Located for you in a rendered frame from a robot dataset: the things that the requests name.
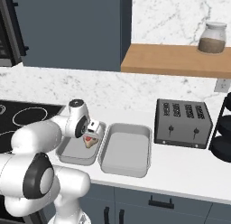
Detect dark blue wall cupboard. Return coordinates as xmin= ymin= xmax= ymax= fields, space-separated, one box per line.
xmin=5 ymin=0 xmax=134 ymax=73

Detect black drawer handle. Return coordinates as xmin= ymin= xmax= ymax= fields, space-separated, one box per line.
xmin=147 ymin=195 xmax=176 ymax=210

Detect white wall socket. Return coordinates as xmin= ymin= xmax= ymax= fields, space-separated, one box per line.
xmin=213 ymin=78 xmax=231 ymax=93

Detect dark blue cupboard door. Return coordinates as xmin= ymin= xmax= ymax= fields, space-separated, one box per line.
xmin=79 ymin=182 xmax=116 ymax=224
xmin=114 ymin=201 xmax=209 ymax=224

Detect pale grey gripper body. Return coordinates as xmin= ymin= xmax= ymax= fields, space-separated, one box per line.
xmin=85 ymin=124 xmax=106 ymax=142

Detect black microwave oven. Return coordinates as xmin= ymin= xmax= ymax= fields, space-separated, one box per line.
xmin=0 ymin=0 xmax=24 ymax=68

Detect dark blue drawer front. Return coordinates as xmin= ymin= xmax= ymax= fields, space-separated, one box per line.
xmin=207 ymin=201 xmax=231 ymax=224
xmin=114 ymin=186 xmax=213 ymax=219

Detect grey tupperware container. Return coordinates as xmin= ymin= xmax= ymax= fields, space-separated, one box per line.
xmin=55 ymin=120 xmax=108 ymax=167
xmin=97 ymin=122 xmax=153 ymax=179

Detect black cupboard door handle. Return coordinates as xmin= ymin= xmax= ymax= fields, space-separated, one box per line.
xmin=117 ymin=208 xmax=125 ymax=224
xmin=103 ymin=206 xmax=111 ymax=224

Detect black hob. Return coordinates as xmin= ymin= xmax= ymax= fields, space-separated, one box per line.
xmin=0 ymin=98 xmax=67 ymax=155

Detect red brown steak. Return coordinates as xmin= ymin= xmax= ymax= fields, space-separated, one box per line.
xmin=83 ymin=135 xmax=99 ymax=150

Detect dark grey four-slot toaster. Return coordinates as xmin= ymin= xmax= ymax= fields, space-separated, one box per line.
xmin=153 ymin=98 xmax=214 ymax=150

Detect wooden wall shelf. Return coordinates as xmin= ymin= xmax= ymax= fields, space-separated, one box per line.
xmin=120 ymin=42 xmax=231 ymax=79

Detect glass jar with brown contents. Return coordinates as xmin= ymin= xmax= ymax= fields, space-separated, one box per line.
xmin=197 ymin=21 xmax=228 ymax=55

